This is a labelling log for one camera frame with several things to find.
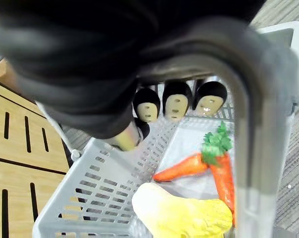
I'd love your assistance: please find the right robot hand, black cloth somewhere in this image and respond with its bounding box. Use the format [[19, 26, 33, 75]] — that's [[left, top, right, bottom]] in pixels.
[[0, 0, 268, 152]]

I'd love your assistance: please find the white plastic shopping basket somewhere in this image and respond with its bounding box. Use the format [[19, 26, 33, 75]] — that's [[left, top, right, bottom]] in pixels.
[[32, 21, 299, 238]]

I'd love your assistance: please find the grey metal basket handle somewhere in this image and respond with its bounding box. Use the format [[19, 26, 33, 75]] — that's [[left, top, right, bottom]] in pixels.
[[136, 18, 299, 238]]

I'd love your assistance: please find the light wooden slotted cabinet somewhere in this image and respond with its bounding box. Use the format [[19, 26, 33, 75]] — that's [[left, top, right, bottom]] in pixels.
[[0, 58, 71, 238]]

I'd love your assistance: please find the orange toy carrot, green top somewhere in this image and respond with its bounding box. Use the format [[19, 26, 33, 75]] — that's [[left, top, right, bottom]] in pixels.
[[206, 120, 238, 228], [153, 132, 224, 183]]

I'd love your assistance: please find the yellow toy napa cabbage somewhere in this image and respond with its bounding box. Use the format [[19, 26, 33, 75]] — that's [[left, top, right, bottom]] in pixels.
[[131, 182, 233, 238]]

